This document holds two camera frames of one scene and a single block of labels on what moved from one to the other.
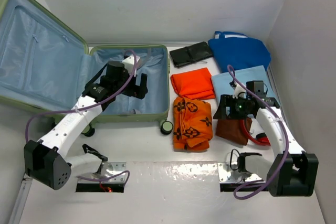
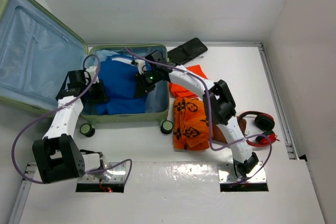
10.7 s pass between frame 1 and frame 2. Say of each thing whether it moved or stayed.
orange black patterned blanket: stayed
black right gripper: moved
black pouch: moved
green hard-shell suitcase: stayed
